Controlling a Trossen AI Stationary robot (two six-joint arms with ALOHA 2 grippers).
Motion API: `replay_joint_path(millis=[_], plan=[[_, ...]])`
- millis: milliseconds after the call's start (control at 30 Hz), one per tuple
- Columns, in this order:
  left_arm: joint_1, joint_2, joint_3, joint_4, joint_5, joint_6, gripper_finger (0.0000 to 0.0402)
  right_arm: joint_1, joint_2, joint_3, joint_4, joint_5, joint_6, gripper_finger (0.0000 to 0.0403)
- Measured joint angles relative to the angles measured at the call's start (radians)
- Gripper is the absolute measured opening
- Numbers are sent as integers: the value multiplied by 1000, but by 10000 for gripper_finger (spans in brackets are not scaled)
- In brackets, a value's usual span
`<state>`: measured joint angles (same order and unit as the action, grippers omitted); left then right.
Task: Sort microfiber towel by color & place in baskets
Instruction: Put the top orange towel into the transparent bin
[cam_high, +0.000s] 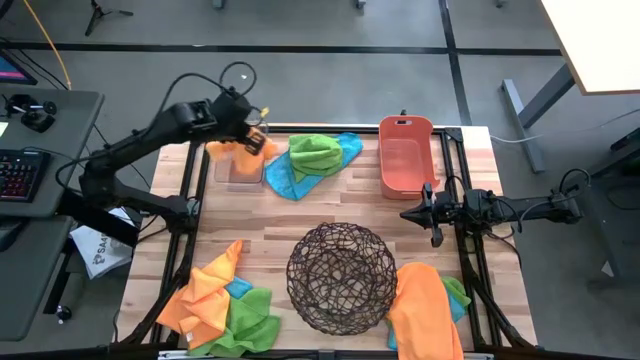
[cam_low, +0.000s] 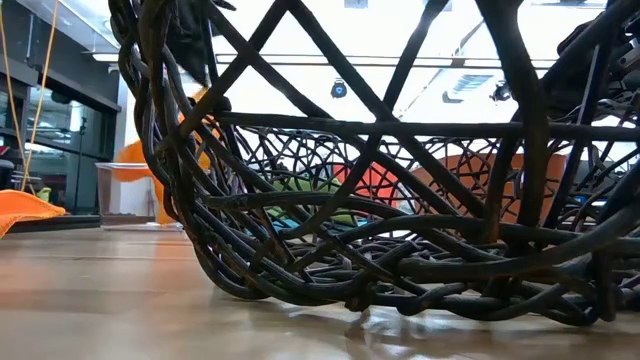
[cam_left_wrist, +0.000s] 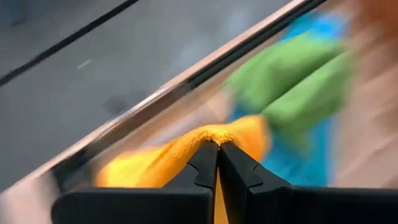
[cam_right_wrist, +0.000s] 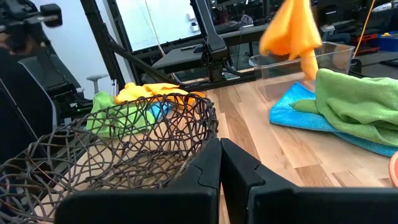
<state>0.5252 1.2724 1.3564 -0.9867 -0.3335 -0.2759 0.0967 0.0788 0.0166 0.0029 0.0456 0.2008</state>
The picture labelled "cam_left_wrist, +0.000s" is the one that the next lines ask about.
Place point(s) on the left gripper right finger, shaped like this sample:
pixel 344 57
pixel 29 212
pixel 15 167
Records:
pixel 280 205

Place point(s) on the blue microfiber towel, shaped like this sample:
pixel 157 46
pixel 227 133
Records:
pixel 295 161

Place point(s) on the orange microfiber towel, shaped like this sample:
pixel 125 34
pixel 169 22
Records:
pixel 155 165

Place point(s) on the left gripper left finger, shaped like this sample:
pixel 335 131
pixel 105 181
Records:
pixel 174 202

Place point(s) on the green microfiber towel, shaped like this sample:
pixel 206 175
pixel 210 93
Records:
pixel 280 74

